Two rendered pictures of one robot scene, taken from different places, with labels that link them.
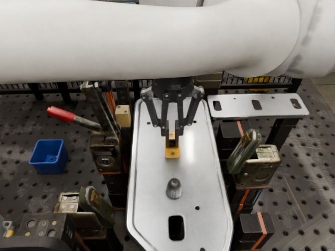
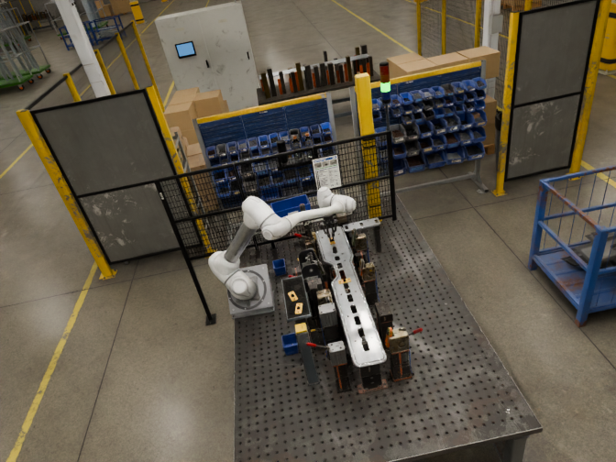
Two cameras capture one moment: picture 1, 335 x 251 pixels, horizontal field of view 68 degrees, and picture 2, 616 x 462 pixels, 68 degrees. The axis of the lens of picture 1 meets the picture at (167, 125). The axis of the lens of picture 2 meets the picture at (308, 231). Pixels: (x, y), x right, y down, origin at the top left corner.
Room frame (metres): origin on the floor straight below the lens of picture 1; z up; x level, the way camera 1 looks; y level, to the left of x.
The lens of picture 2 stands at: (-2.40, 0.13, 3.00)
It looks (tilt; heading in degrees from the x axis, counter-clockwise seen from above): 34 degrees down; 0
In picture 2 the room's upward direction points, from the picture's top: 11 degrees counter-clockwise
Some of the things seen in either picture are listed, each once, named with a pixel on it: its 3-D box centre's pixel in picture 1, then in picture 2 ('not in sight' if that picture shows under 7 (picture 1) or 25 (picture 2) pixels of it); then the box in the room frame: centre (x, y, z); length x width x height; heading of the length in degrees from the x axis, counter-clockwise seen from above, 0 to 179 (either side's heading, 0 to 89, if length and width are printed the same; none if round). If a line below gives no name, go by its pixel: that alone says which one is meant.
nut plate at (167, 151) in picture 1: (171, 143); not in sight; (0.39, -0.01, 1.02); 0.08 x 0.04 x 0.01; 2
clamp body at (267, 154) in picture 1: (245, 189); (362, 254); (0.34, -0.22, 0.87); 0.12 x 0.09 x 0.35; 92
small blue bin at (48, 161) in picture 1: (51, 158); (280, 268); (0.54, 0.44, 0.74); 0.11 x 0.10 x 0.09; 2
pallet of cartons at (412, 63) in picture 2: not in sight; (440, 106); (3.48, -1.92, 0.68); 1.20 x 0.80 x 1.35; 94
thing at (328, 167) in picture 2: not in sight; (326, 172); (0.95, -0.09, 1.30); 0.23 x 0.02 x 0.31; 92
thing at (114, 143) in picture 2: not in sight; (128, 190); (2.01, 1.93, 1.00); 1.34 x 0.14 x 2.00; 92
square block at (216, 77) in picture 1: (202, 107); (343, 232); (0.67, -0.13, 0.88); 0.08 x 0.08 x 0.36; 2
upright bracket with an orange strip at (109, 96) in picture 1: (117, 132); not in sight; (0.49, 0.15, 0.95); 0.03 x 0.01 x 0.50; 2
